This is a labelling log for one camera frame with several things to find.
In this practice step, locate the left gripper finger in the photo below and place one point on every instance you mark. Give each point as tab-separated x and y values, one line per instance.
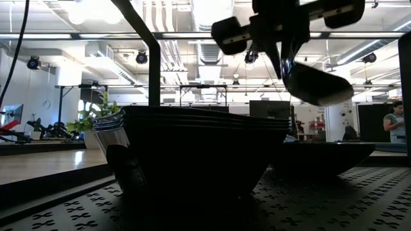
293	48
273	57

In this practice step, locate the black ceiling spotlight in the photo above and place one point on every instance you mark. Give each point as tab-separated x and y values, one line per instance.
369	58
33	63
250	57
141	58
236	84

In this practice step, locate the large black screen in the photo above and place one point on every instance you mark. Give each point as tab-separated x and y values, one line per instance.
269	109

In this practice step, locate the red shelf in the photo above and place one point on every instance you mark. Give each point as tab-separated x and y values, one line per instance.
316	125

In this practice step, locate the white and blue object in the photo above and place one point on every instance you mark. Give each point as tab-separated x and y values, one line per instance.
290	138

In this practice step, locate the white round column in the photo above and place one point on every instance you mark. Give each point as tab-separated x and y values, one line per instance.
337	122

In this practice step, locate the black office chair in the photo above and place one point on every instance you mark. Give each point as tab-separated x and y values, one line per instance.
350	133

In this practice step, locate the black partition panel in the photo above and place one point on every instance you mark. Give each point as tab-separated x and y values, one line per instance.
369	122

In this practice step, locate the person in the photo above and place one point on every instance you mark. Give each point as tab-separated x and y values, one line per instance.
395	125

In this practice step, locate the black perforated metal tray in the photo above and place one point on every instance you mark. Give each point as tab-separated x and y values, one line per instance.
353	205

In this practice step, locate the green artificial plant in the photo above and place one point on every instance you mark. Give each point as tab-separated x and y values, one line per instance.
102	110

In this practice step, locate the black tabletop equipment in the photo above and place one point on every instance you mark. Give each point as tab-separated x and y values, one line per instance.
51	130

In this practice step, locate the white cup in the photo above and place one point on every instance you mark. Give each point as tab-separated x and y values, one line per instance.
36	135

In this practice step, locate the computer monitor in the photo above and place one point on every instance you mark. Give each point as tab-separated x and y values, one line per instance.
13	112

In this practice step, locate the red bar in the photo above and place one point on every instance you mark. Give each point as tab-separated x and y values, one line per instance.
9	125

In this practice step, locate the silver ventilation duct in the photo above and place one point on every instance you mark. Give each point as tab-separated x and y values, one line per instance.
208	73

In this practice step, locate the black rig frame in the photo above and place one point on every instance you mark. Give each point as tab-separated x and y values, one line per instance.
32	148

